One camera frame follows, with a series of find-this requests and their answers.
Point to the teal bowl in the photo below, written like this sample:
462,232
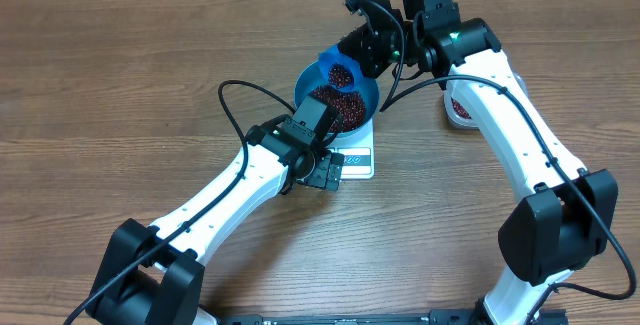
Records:
311,78

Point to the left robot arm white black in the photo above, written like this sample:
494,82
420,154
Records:
154,274

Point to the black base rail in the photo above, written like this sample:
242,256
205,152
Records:
434,317

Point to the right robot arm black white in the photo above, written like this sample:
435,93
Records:
563,211

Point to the red beans in bowl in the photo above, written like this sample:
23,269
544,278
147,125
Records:
350,105

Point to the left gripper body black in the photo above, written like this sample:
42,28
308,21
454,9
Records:
324,175

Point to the blue plastic measuring scoop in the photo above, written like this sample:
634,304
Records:
333,55

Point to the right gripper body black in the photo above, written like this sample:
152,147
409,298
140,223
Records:
384,55

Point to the red beans in scoop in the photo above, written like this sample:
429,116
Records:
340,76

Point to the clear plastic container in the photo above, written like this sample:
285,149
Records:
495,104

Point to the white digital kitchen scale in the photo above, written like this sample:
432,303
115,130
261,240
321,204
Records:
357,147

